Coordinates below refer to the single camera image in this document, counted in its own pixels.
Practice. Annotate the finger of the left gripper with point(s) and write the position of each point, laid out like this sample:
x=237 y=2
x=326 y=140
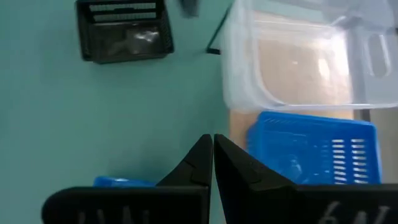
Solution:
x=189 y=7

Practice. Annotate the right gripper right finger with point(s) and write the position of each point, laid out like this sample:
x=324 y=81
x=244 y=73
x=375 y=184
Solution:
x=248 y=193

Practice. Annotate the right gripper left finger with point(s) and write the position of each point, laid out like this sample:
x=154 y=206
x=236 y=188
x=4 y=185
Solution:
x=186 y=174

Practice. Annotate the black plastic basket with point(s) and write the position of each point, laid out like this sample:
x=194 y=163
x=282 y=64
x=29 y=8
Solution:
x=124 y=40

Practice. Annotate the clear plastic basket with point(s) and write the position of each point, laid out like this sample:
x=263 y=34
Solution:
x=242 y=62

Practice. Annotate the green table mat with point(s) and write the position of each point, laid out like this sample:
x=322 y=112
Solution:
x=62 y=124

